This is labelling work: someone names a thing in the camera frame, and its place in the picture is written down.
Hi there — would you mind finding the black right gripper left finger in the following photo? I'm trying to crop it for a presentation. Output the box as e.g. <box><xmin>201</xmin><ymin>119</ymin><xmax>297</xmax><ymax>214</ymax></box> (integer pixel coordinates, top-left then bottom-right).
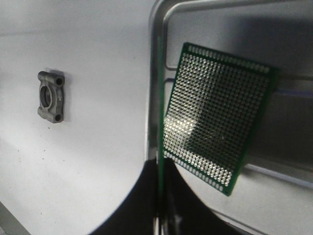
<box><xmin>91</xmin><ymin>159</ymin><xmax>158</xmax><ymax>235</ymax></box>

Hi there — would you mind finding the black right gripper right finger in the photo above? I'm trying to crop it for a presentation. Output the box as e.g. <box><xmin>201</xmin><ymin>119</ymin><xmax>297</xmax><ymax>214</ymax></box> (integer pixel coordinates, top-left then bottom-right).
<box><xmin>162</xmin><ymin>159</ymin><xmax>243</xmax><ymax>235</ymax></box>

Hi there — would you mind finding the green perforated circuit board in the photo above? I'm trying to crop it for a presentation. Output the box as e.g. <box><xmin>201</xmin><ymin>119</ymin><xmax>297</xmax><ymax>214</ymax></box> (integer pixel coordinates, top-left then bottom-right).
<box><xmin>163</xmin><ymin>43</ymin><xmax>279</xmax><ymax>196</ymax></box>

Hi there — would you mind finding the silver metal tray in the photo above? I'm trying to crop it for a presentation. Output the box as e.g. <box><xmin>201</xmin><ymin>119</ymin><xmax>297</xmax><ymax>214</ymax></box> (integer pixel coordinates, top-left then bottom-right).
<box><xmin>145</xmin><ymin>0</ymin><xmax>313</xmax><ymax>235</ymax></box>

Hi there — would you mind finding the grey metal bearing block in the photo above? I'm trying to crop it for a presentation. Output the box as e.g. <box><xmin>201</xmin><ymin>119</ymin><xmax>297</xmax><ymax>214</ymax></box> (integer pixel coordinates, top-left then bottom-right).
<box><xmin>37</xmin><ymin>71</ymin><xmax>65</xmax><ymax>123</ymax></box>

